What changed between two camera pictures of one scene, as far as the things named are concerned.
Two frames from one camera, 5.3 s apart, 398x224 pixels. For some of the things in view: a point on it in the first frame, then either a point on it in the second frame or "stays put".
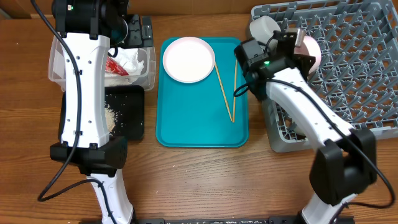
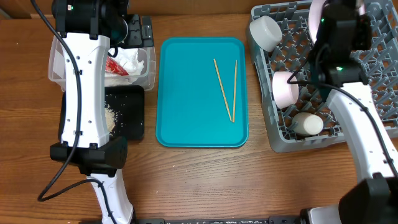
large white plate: (188, 60) to (315, 8)
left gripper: (139, 41) stays put
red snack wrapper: (111, 66) stays put
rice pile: (111, 117) stays put
